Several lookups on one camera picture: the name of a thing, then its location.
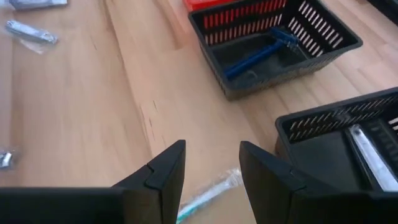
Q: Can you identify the long clear toiletry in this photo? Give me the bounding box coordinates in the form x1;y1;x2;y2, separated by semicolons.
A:
8;0;68;11

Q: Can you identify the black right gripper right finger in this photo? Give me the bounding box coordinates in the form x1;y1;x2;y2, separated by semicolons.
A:
239;140;373;224

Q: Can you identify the red plastic basket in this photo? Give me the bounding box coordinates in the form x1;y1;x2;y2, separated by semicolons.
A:
182;0;289;44

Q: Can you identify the silver nail clipper packet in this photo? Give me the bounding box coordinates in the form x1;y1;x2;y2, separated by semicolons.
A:
4;19;60;55

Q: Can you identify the teal toothbrush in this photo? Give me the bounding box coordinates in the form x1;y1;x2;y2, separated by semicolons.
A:
175;167;244;224

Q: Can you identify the black plastic basket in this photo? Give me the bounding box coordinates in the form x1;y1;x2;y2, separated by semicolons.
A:
188;0;364;101
275;86;398;195

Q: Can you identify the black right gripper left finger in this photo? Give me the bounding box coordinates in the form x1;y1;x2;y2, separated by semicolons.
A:
113;139;187;224

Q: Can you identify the silver nail file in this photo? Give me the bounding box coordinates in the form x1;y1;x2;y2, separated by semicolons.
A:
347;123;398;192

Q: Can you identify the small silver wrapped toiletry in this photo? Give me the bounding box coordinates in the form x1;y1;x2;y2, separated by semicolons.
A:
0;146;22;171

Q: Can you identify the black comb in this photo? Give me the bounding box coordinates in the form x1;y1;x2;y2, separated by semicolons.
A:
363;119;398;175

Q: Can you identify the blue razor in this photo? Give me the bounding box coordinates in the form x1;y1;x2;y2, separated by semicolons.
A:
223;27;301;80

